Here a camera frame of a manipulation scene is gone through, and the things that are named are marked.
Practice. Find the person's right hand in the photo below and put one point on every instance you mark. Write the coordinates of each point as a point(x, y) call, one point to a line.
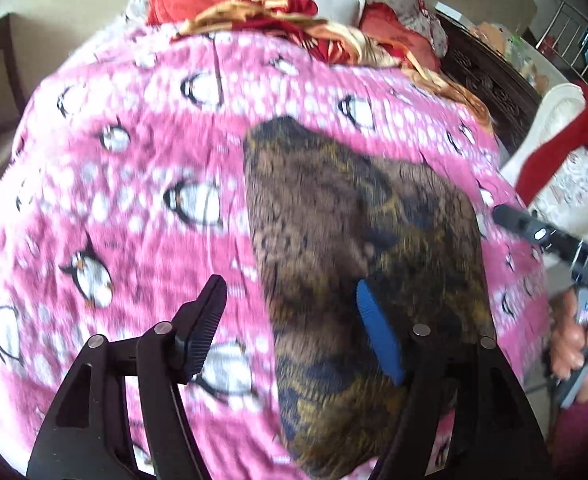
point(566, 345)

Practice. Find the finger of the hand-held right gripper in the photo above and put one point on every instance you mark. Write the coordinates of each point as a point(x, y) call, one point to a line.
point(529, 227)

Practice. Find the white pillow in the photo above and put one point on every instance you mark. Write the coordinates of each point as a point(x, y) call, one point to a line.
point(334, 2)

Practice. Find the small red pillow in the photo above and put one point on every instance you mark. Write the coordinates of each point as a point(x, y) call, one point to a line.
point(399, 35)

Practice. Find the brown patterned garment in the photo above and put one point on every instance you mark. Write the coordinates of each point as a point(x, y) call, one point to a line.
point(344, 220)

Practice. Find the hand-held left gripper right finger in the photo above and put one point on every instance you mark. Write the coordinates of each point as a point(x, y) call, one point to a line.
point(380, 332)

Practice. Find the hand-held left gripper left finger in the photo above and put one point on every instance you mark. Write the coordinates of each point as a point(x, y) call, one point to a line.
point(205, 327)

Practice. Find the red and gold blanket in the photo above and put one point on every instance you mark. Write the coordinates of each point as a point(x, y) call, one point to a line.
point(344, 40)

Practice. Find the pink penguin print blanket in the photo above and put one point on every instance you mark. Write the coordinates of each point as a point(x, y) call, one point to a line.
point(124, 170)

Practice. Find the metal railing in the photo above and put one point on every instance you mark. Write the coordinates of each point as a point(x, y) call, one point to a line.
point(574, 30)

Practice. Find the red cloth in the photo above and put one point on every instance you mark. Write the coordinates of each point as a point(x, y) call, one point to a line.
point(564, 140)

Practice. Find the dark wooden headboard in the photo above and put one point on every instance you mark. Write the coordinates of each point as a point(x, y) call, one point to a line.
point(489, 85)

